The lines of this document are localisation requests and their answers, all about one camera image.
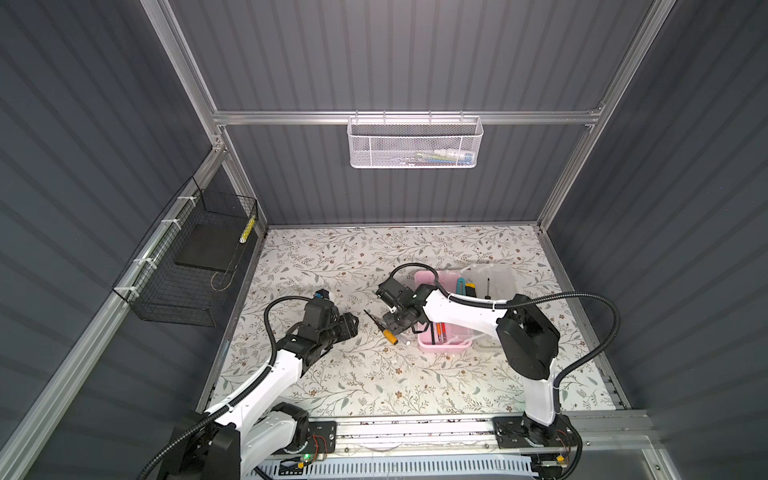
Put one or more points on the clear tool box lid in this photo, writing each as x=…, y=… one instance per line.
x=504, y=285

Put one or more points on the clear handled screwdriver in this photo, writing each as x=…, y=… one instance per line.
x=408, y=338

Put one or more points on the yellow handled screwdriver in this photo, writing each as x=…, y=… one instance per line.
x=378, y=321

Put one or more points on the horizontal aluminium frame bar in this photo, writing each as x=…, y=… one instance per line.
x=316, y=118

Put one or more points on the yellow black utility knife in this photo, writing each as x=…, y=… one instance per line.
x=470, y=289

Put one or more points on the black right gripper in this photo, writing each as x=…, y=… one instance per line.
x=393, y=328

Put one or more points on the teal utility knife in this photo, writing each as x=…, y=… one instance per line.
x=460, y=286

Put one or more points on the black wire basket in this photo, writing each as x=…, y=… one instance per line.
x=158, y=290

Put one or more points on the pink tool box base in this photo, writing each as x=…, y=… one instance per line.
x=459, y=338

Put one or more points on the white wire mesh basket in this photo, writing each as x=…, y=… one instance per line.
x=414, y=146

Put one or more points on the black pad in basket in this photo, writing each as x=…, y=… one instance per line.
x=209, y=247

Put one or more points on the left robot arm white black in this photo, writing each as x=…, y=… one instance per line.
x=270, y=384

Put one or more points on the yellow tube in black basket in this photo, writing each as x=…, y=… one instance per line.
x=247, y=230

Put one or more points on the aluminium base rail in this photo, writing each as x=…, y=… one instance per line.
x=442, y=434

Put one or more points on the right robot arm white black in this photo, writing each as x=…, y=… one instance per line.
x=529, y=340

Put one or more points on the aluminium corner frame post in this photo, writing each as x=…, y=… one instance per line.
x=170, y=34

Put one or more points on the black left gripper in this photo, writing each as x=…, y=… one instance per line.
x=346, y=326

